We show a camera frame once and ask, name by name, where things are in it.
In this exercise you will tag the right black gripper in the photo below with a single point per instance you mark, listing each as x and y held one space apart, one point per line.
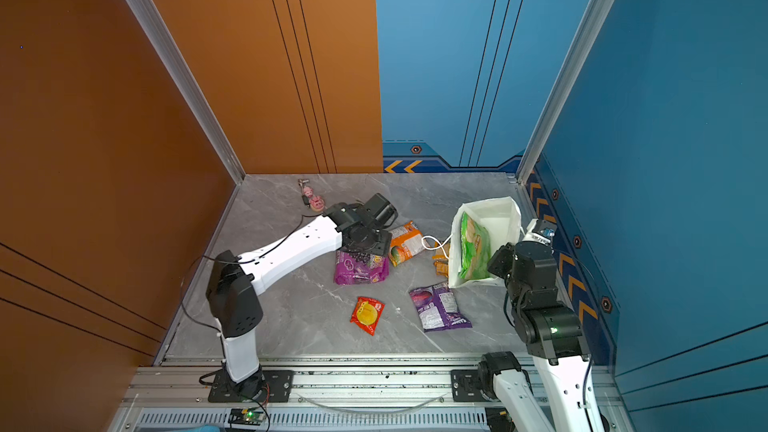
505 252

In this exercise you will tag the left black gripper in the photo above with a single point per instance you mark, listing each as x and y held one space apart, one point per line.
384 247

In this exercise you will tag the purple grape snack bag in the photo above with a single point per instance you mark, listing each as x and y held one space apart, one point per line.
360 268

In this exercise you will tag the green Lay's chips bag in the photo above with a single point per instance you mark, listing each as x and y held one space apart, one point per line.
475 249

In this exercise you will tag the purple white snack bag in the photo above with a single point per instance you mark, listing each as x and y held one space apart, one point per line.
437 308

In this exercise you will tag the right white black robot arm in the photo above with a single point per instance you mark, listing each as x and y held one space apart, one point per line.
555 341

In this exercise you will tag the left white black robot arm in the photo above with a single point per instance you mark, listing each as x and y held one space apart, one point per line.
237 281

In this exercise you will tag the orange snack bag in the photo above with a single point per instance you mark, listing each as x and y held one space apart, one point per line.
406 242

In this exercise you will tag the small orange snack packet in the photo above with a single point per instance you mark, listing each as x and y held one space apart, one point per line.
441 260

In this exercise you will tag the red yellow snack packet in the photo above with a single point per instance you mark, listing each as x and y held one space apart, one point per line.
366 314

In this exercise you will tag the green circuit board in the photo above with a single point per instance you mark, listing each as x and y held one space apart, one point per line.
247 418

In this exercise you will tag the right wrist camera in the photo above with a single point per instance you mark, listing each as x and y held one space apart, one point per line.
540 231

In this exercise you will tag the pink keychain toy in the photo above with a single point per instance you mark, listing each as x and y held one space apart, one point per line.
312 200

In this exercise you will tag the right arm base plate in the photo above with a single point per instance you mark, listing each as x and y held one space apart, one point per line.
474 386

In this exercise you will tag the aluminium mounting rail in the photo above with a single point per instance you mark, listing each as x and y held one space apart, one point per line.
401 392

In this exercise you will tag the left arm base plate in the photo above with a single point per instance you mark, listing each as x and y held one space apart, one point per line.
266 387

